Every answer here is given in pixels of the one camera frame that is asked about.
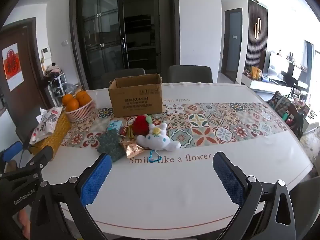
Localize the blue heart carabiner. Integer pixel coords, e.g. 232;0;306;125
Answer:
147;150;162;163

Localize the gold foil packet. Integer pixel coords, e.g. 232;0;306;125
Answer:
119;140;144;158

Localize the person's left hand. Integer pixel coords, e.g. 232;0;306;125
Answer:
16;209;32;233

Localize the yellow bag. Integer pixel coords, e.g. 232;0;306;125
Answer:
251;66;262;81

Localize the dark glass sliding door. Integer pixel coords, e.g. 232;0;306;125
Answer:
69;0;180;90

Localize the white shoe rack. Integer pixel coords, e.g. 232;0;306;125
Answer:
46;72;67;103

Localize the pile of oranges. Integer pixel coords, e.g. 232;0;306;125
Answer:
62;90;92;112

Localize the brown cardboard box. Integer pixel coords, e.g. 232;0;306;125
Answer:
108;74;163;118

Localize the white plush toy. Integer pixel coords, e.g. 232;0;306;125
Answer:
136;122;182;152

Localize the brown wooden door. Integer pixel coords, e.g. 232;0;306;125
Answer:
0;21;48;120

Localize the dark green scrubber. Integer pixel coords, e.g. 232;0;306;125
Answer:
97;129;125;162

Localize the patterned cushioned chair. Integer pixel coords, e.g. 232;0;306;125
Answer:
266;91;305;140

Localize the red knitted plush toy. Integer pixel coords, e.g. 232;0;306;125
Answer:
132;115;152;137

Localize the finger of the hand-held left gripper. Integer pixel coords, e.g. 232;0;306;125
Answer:
25;145;54;173
0;141;23;167

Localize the white low cabinet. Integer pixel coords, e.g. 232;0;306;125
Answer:
241;74;293;93

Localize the colourful tile-pattern table runner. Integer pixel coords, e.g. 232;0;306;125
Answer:
61;102;289;148

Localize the dark interior door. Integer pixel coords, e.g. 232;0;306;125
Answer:
224;7;243;83

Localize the teal small packet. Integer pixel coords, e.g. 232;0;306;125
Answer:
107;120;123;132

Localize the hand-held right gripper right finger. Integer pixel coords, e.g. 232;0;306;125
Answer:
212;152;297;240

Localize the floral tissue pouch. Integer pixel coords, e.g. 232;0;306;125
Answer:
29;106;63;145

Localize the dark slatted wall panel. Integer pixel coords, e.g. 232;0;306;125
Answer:
246;0;269;77

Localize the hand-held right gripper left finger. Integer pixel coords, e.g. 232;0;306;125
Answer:
30;152;113;240

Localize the red paper-cut door poster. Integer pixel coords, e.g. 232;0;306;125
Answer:
2;43;25;92

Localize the gold wall ornament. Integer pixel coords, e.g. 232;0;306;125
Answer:
254;17;262;40

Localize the white fruit basket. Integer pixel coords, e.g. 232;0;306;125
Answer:
65;99;97;122

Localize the grey dining chair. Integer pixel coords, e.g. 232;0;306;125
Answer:
167;65;213;83
101;68;146;90

